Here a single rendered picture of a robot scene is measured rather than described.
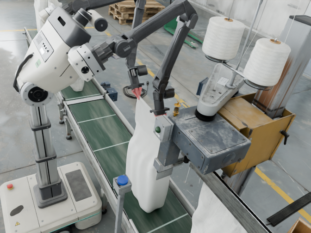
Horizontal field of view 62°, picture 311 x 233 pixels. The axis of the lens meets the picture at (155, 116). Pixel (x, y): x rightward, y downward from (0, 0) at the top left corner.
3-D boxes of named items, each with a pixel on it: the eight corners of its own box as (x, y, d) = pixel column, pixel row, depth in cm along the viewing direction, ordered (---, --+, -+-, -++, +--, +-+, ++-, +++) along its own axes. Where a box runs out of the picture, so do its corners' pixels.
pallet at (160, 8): (108, 2, 658) (108, -4, 650) (150, 4, 711) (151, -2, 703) (119, 12, 601) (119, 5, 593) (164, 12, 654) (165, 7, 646)
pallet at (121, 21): (108, 14, 675) (108, 8, 667) (148, 14, 731) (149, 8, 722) (120, 24, 620) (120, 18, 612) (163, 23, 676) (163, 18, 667)
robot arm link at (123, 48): (181, -11, 125) (194, -6, 118) (188, 15, 135) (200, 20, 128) (104, 39, 120) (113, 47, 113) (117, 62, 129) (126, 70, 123)
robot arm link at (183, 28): (179, 7, 130) (192, 12, 123) (188, 10, 134) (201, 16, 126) (148, 83, 147) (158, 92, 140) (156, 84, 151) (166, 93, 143)
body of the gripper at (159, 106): (170, 111, 150) (169, 98, 149) (155, 114, 145) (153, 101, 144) (164, 110, 156) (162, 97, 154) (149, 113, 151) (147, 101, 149)
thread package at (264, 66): (234, 73, 110) (248, 34, 100) (257, 69, 117) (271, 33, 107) (261, 90, 101) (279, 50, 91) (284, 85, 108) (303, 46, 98)
